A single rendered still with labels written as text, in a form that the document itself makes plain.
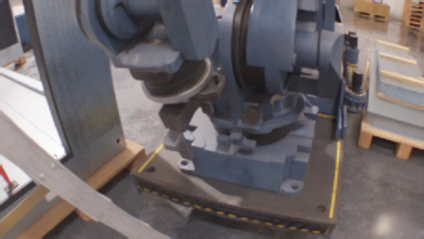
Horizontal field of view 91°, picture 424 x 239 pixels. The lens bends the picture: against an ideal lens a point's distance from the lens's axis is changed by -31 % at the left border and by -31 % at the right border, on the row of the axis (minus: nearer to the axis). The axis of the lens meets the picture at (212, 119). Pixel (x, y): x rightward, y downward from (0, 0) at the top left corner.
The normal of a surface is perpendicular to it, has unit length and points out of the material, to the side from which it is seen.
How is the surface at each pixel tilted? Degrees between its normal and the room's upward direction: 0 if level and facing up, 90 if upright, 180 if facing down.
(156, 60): 57
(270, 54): 85
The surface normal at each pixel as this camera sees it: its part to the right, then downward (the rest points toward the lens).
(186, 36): -0.34, 0.78
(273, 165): -0.39, 0.50
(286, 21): -0.33, -0.18
